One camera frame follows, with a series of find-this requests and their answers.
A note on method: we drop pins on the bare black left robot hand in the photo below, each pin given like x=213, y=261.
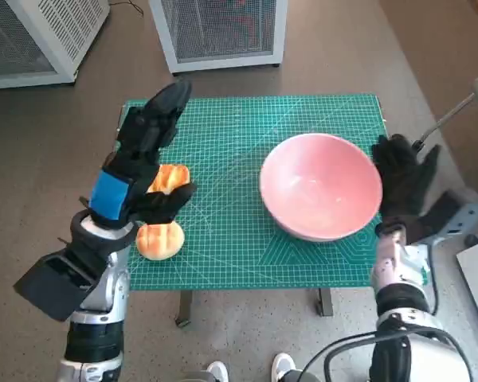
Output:
x=107, y=195

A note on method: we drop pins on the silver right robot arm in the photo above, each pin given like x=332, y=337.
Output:
x=398, y=270

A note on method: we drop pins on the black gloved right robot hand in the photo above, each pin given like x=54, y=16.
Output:
x=402, y=179

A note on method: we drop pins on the white cabinet with perforated side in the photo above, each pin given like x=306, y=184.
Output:
x=32, y=36

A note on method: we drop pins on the pink bowl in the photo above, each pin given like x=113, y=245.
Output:
x=318, y=187

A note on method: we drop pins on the round toy bread bun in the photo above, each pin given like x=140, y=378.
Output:
x=159, y=242

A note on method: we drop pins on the white cabinet with mesh front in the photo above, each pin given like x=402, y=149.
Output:
x=223, y=32

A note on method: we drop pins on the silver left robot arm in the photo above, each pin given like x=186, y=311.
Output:
x=103, y=278

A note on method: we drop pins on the dark metal table leg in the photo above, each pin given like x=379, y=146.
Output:
x=324, y=302
x=185, y=308

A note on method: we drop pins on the green cutting mat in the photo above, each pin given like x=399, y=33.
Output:
x=231, y=159

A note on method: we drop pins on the long braided toy bread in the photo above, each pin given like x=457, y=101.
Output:
x=171, y=177

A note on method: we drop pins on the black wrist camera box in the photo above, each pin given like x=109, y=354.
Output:
x=52, y=282
x=438, y=219

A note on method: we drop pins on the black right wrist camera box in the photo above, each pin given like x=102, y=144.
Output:
x=438, y=219

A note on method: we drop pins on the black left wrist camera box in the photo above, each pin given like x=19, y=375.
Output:
x=52, y=282

